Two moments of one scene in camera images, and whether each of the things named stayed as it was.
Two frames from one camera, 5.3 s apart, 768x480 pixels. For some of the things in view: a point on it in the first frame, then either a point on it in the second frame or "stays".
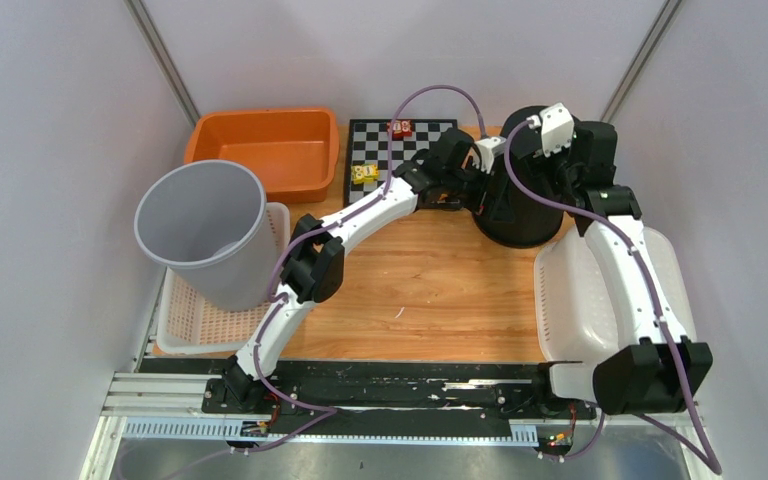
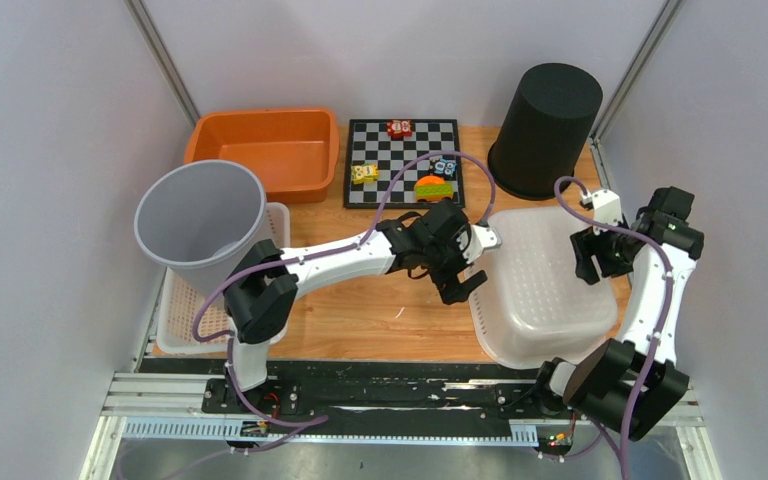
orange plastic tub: (292, 150) stays
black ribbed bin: (511, 216) to (542, 134)
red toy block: (400, 129) stays
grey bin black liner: (209, 221) stays
